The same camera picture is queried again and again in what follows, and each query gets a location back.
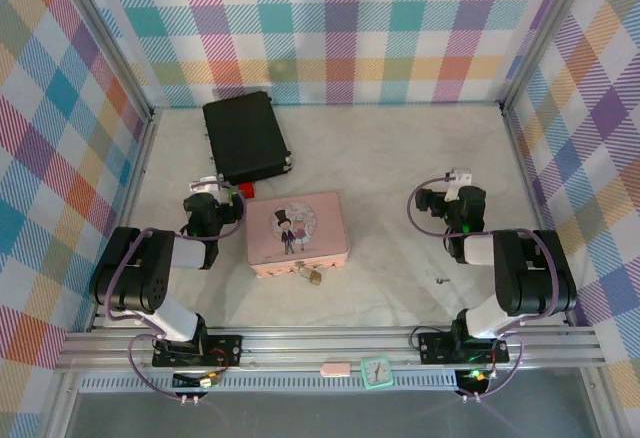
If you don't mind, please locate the pink tin box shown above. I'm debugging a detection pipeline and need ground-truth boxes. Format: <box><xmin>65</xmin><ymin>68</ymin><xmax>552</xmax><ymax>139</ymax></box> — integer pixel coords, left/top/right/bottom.
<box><xmin>246</xmin><ymin>191</ymin><xmax>349</xmax><ymax>279</ymax></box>

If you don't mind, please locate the black hard case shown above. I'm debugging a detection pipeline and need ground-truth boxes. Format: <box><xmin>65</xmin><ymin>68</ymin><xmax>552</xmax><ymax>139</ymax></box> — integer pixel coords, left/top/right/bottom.
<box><xmin>202</xmin><ymin>90</ymin><xmax>294</xmax><ymax>185</ymax></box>

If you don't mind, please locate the teal square clock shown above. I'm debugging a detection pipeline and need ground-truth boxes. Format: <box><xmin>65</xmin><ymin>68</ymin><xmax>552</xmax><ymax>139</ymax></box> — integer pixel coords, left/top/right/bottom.
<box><xmin>360</xmin><ymin>355</ymin><xmax>394</xmax><ymax>390</ymax></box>

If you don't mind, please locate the pink eraser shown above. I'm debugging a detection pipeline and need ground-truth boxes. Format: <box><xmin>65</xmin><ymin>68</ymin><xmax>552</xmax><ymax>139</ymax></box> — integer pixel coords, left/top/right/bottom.
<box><xmin>319</xmin><ymin>360</ymin><xmax>353</xmax><ymax>378</ymax></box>

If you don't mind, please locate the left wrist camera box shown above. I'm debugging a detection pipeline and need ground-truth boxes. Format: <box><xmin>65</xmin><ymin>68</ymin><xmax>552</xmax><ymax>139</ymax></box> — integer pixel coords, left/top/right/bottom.
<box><xmin>188</xmin><ymin>176</ymin><xmax>226</xmax><ymax>194</ymax></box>

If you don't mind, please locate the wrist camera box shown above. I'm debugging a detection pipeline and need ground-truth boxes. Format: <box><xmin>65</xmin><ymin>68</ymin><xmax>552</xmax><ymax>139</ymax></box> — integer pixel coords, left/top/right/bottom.
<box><xmin>417</xmin><ymin>168</ymin><xmax>474</xmax><ymax>217</ymax></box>
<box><xmin>188</xmin><ymin>176</ymin><xmax>226</xmax><ymax>194</ymax></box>

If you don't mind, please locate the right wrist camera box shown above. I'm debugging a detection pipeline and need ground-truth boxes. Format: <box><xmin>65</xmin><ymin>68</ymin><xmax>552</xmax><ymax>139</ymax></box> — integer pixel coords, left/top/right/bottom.
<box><xmin>417</xmin><ymin>168</ymin><xmax>474</xmax><ymax>217</ymax></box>

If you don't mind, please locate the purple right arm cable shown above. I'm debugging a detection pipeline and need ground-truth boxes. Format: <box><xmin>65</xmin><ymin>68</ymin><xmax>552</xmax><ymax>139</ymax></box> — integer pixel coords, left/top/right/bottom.
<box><xmin>407</xmin><ymin>175</ymin><xmax>576</xmax><ymax>402</ymax></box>

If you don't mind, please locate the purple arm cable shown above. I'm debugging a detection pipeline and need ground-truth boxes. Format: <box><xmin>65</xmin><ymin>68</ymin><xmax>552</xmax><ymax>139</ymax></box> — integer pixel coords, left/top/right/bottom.
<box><xmin>102</xmin><ymin>187</ymin><xmax>249</xmax><ymax>404</ymax></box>
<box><xmin>407</xmin><ymin>175</ymin><xmax>576</xmax><ymax>402</ymax></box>

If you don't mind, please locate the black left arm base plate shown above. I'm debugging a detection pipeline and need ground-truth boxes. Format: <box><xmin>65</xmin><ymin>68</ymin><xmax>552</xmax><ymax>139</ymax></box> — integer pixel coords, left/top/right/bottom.
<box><xmin>152</xmin><ymin>333</ymin><xmax>244</xmax><ymax>369</ymax></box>

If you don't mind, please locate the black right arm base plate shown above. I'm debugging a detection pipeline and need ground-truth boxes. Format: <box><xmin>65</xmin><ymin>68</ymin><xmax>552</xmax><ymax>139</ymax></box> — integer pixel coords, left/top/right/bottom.
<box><xmin>418</xmin><ymin>330</ymin><xmax>510</xmax><ymax>365</ymax></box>

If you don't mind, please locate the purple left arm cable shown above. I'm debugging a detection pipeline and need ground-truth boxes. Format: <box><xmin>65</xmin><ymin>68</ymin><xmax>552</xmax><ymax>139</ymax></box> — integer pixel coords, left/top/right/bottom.
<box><xmin>102</xmin><ymin>187</ymin><xmax>249</xmax><ymax>404</ymax></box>

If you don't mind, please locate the aluminium frame rail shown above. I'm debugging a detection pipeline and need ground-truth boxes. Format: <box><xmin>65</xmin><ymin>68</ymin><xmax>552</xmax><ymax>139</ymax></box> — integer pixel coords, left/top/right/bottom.
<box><xmin>54</xmin><ymin>326</ymin><xmax>607</xmax><ymax>373</ymax></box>

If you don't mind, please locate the grey slotted cable duct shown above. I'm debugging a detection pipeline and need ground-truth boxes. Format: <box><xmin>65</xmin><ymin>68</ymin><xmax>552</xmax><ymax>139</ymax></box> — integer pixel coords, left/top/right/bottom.
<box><xmin>79</xmin><ymin>375</ymin><xmax>461</xmax><ymax>394</ymax></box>

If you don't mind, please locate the aluminium frame post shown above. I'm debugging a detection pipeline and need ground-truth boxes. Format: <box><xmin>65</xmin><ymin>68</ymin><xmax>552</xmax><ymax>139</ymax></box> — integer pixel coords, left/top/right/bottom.
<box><xmin>498</xmin><ymin>0</ymin><xmax>599</xmax><ymax>112</ymax></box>
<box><xmin>59</xmin><ymin>0</ymin><xmax>157</xmax><ymax>115</ymax></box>

